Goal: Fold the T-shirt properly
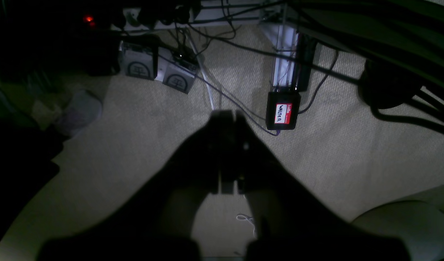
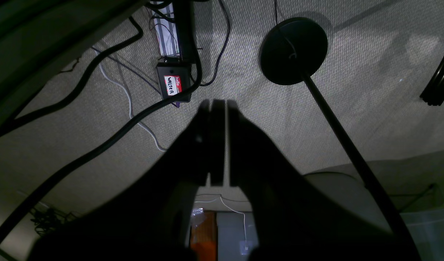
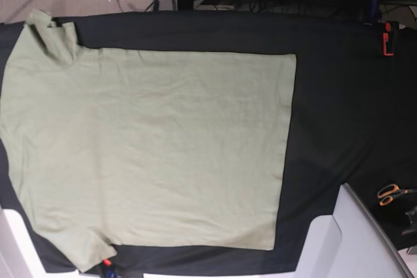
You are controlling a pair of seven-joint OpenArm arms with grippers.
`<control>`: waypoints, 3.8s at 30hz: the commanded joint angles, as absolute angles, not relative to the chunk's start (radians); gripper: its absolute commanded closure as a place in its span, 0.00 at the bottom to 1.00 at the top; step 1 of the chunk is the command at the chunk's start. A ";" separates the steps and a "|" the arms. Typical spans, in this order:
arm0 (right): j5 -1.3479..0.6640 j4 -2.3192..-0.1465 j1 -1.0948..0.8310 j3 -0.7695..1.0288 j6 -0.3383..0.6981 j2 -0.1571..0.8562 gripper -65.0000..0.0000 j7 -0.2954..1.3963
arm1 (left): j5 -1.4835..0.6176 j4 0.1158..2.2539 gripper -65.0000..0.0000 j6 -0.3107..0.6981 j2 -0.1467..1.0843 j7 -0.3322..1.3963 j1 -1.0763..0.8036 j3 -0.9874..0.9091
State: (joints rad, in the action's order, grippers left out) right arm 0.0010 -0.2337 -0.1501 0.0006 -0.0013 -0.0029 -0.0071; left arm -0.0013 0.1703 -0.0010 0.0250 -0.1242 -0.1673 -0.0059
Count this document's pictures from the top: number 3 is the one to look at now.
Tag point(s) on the orange handled scissors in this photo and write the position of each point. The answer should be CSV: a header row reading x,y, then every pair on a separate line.
x,y
392,192

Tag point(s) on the orange blue front clamp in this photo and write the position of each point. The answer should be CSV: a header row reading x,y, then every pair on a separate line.
x,y
107,270

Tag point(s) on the black table cloth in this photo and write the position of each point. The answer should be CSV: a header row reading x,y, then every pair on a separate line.
x,y
353,121

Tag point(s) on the orange black clamp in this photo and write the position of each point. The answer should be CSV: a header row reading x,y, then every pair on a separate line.
x,y
389,38

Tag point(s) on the olive green T-shirt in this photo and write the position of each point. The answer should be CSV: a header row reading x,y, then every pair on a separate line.
x,y
111,147

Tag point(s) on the white table frame right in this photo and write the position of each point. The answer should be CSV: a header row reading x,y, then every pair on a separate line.
x,y
349,243

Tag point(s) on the white table frame left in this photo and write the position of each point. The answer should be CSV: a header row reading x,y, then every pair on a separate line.
x,y
18,254

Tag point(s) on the white table frame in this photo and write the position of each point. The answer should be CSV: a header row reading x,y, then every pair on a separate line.
x,y
18,254
349,243

